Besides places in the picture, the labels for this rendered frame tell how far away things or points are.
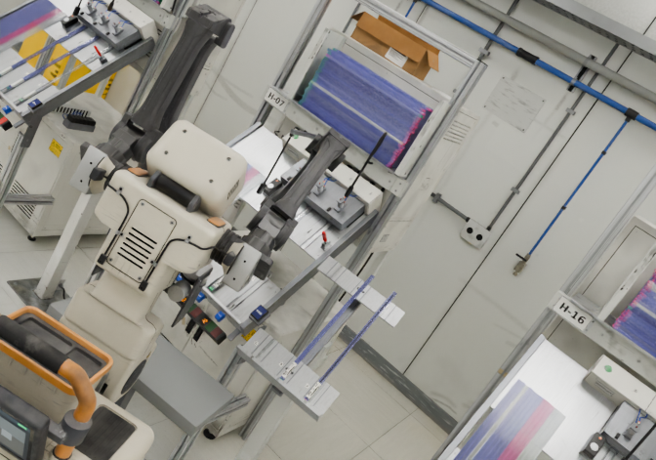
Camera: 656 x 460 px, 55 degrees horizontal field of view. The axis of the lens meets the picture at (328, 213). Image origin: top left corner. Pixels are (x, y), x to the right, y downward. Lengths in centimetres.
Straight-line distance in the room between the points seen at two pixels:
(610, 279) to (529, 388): 49
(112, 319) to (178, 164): 43
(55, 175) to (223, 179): 201
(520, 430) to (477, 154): 208
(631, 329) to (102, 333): 159
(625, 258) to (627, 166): 138
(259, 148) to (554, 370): 144
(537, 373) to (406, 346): 190
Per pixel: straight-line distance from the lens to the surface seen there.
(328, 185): 248
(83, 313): 168
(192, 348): 280
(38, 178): 349
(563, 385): 229
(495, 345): 391
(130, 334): 164
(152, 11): 329
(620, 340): 228
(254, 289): 230
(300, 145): 260
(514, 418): 218
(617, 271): 241
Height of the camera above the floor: 178
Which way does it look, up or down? 16 degrees down
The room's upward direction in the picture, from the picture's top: 31 degrees clockwise
